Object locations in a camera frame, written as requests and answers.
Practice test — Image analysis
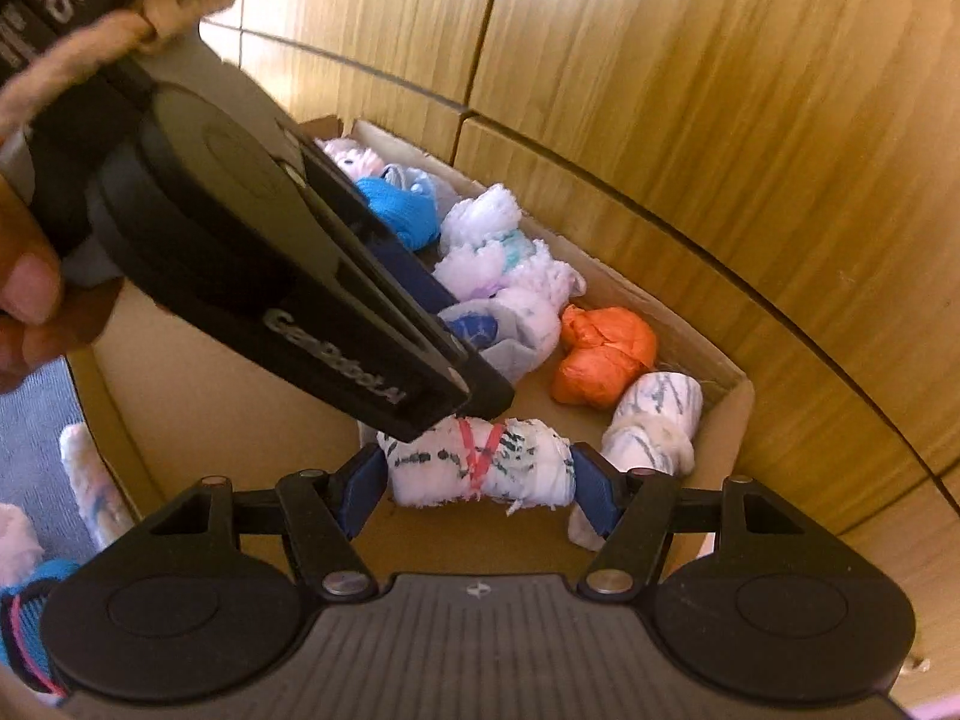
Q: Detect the white sock roll red band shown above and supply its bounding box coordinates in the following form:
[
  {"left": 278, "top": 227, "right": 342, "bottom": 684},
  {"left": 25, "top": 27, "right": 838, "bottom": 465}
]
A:
[{"left": 376, "top": 416, "right": 576, "bottom": 512}]

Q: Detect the white pastel fluffy sock roll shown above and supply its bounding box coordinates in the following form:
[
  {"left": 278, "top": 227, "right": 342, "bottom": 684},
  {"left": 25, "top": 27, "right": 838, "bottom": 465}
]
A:
[{"left": 0, "top": 504, "right": 44, "bottom": 587}]

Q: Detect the person's left hand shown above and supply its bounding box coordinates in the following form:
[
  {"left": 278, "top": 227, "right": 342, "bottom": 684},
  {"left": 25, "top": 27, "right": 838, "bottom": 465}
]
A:
[{"left": 0, "top": 135, "right": 122, "bottom": 394}]

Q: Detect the white sock with blue patch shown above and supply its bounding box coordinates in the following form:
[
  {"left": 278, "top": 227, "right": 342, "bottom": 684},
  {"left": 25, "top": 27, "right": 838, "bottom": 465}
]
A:
[{"left": 439, "top": 288, "right": 562, "bottom": 383}]

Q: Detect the white grey patterned sock roll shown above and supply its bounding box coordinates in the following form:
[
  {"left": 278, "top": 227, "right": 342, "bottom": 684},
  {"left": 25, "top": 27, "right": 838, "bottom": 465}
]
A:
[{"left": 566, "top": 370, "right": 706, "bottom": 553}]

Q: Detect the cardboard box tray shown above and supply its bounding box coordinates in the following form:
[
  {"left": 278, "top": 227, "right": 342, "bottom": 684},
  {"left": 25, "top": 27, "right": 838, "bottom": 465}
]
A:
[{"left": 67, "top": 113, "right": 755, "bottom": 587}]

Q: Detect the orange sock ball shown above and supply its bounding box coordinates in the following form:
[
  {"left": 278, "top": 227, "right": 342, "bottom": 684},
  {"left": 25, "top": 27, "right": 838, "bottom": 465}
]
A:
[{"left": 550, "top": 305, "right": 659, "bottom": 410}]

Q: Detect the white light-blue fluffy sock roll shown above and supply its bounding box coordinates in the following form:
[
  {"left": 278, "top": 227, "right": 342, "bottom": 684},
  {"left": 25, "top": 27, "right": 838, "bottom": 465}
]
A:
[{"left": 433, "top": 184, "right": 587, "bottom": 312}]

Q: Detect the bright blue sock ball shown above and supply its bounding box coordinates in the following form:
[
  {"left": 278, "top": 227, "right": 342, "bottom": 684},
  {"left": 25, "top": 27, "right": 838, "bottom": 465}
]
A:
[{"left": 356, "top": 177, "right": 441, "bottom": 252}]

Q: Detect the pink fluffy sock with eyes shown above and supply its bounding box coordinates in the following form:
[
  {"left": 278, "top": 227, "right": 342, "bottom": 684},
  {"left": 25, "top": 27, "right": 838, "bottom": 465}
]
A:
[{"left": 316, "top": 138, "right": 386, "bottom": 182}]

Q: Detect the grey blue sock ball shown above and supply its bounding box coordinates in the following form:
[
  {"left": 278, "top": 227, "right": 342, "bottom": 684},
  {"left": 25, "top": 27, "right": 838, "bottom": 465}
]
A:
[{"left": 381, "top": 163, "right": 462, "bottom": 221}]

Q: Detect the white fluffy sock on bed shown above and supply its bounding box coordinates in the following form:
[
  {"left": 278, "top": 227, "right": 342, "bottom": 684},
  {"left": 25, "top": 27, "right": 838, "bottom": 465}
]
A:
[{"left": 59, "top": 422, "right": 133, "bottom": 551}]

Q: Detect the blue pink striped sock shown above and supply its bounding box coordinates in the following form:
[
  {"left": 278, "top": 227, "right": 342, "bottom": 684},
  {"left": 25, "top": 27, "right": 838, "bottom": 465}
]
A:
[{"left": 2, "top": 559, "right": 78, "bottom": 702}]

